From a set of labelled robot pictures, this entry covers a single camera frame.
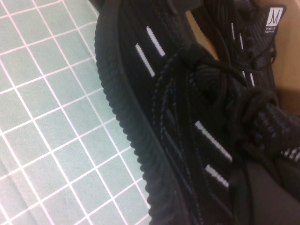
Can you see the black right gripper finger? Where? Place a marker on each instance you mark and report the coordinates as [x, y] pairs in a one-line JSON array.
[[269, 206]]

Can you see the black sneaker white stripes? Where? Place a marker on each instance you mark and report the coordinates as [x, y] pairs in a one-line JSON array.
[[140, 93]]

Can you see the brown cardboard shoe box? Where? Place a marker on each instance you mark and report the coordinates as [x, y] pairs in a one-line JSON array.
[[290, 47]]

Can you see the black sneaker white tongue label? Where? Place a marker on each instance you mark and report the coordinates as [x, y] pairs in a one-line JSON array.
[[257, 47]]

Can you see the green checked tablecloth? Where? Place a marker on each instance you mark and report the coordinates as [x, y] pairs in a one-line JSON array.
[[47, 117]]

